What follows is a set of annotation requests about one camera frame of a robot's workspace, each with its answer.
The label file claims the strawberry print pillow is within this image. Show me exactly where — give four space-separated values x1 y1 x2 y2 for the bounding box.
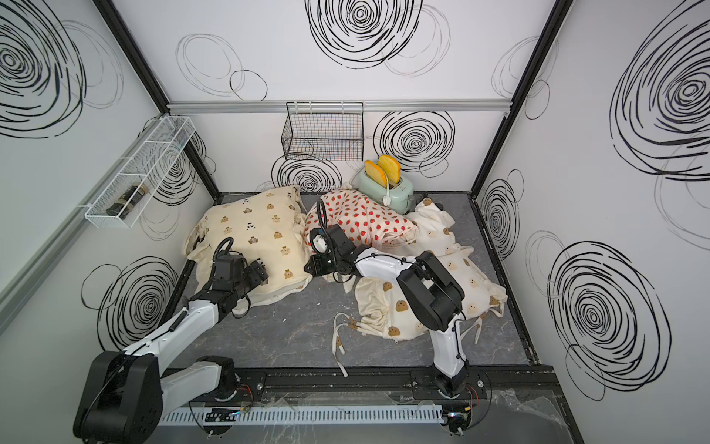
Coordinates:
320 189 419 251

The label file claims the cream bear pillow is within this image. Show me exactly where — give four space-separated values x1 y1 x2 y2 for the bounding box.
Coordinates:
185 185 312 306

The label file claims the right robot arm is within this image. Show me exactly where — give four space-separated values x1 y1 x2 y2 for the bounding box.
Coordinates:
304 226 468 399

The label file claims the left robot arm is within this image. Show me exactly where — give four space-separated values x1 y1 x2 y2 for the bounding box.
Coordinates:
73 251 268 443

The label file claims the cream bear pillowcase right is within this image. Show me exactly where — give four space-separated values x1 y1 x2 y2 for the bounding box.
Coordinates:
334 198 508 380

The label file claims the mint green toaster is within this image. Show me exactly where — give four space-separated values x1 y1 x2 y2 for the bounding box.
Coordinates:
354 168 415 215

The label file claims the front yellow toast slice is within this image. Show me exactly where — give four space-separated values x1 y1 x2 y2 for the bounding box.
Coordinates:
364 160 389 189

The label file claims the yellow toast slice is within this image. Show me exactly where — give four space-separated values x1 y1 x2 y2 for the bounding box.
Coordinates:
364 160 389 189
377 155 401 187

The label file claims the rear yellow toast slice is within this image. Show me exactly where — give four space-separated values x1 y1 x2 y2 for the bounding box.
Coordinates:
377 155 401 187

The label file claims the dark item in shelf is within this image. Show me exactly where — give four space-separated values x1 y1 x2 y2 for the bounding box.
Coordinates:
105 184 148 219

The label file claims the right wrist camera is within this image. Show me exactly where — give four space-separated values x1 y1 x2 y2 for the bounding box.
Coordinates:
309 228 331 255

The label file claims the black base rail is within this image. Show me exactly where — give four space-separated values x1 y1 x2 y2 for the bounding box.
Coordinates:
235 366 559 401

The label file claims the black wire basket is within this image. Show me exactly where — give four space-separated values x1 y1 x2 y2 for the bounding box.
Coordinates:
280 101 365 161

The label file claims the white wire shelf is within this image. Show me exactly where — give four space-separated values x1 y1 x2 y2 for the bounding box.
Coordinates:
84 116 196 229

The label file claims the white slotted cable duct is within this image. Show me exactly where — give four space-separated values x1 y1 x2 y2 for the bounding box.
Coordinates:
158 404 444 428

